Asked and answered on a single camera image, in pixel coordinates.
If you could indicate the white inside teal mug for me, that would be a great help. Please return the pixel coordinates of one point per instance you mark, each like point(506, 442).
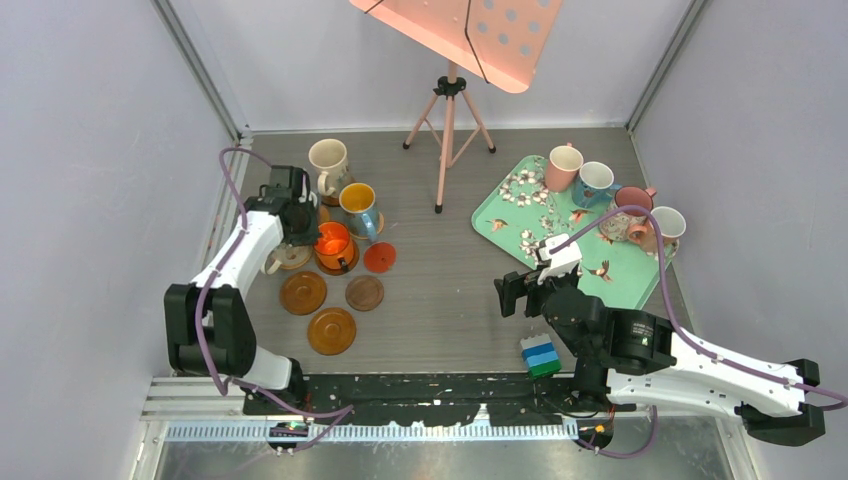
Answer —
point(595, 181)

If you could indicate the yellow inside blue mug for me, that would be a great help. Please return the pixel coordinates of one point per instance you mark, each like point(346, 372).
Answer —
point(360, 199)

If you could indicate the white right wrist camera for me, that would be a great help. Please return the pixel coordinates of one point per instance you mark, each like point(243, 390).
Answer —
point(557, 256)

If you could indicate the cream shell pattern mug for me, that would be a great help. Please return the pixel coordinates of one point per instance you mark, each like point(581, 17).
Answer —
point(330, 159)

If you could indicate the pink white inside mug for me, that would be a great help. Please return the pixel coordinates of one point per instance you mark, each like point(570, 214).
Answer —
point(564, 163)

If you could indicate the pink inside floral mug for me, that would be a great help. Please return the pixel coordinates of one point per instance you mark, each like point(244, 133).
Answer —
point(632, 203)

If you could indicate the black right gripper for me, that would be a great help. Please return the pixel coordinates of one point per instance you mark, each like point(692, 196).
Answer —
point(511, 286)

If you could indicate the large ridged brown wooden coaster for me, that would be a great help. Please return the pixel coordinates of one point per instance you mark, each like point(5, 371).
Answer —
point(338, 265)

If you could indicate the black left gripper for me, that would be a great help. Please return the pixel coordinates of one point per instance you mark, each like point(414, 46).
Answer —
point(312, 234)

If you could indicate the dark walnut coaster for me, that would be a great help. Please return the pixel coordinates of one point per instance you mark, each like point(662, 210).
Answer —
point(364, 293)

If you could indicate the green inside cream mug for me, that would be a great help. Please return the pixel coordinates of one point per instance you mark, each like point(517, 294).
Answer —
point(286, 257)

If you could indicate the orange mug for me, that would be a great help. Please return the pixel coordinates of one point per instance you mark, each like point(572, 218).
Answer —
point(334, 240)

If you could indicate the ridged brown coaster back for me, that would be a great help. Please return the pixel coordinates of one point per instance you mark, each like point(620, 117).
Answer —
point(331, 200)

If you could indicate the red round paper coaster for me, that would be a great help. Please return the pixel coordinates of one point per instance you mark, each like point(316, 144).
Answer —
point(380, 257)

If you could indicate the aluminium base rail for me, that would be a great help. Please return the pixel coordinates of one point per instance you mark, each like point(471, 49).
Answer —
point(455, 410)

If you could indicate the pink music stand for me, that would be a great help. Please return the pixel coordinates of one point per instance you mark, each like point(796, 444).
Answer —
point(501, 42)

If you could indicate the blue green toy brick stack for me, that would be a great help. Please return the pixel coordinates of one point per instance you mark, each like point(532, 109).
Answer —
point(540, 356)

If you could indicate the woven rattan coaster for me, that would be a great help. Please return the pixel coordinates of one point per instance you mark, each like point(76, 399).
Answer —
point(358, 229)

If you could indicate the mint green floral tray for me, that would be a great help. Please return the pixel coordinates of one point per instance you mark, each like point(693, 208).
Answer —
point(521, 212)

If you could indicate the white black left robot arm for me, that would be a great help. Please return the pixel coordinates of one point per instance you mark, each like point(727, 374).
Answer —
point(208, 329)

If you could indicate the peach mug white inside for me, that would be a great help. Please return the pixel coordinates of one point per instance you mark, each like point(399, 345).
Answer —
point(672, 226)

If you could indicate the light plain wooden coaster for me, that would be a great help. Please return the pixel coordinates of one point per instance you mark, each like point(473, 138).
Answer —
point(324, 214)

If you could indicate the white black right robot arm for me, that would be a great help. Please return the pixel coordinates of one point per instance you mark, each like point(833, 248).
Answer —
point(629, 356)

